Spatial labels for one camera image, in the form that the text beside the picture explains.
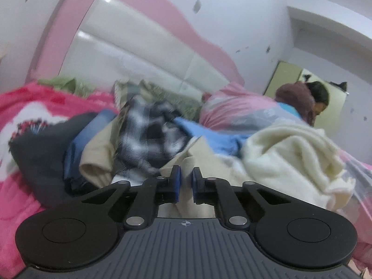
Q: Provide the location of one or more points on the pink and white headboard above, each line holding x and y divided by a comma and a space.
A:
130, 49

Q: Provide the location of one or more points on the turquoise cloth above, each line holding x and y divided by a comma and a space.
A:
290, 109

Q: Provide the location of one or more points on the pale yellow wardrobe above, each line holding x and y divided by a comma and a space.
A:
284, 78

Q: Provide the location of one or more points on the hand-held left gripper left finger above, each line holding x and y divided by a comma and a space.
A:
176, 186

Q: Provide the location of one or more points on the cream knit sweater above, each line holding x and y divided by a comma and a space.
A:
290, 157

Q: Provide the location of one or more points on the dark grey garment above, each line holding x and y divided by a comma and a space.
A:
40, 157

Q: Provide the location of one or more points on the beige zip hoodie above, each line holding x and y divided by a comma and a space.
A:
209, 159

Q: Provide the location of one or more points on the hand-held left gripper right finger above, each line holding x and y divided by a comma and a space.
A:
196, 187

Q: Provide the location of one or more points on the olive green cloth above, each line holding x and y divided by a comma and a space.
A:
66, 84

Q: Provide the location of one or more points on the light blue garment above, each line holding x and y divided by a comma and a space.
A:
209, 136

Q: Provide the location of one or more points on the black white plaid shirt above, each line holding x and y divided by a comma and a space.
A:
145, 133

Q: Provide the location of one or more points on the dark bundle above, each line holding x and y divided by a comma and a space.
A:
340, 86

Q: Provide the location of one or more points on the pink floral duvet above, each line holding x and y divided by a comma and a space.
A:
241, 107

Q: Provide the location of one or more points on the blue jeans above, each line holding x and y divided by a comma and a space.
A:
75, 151

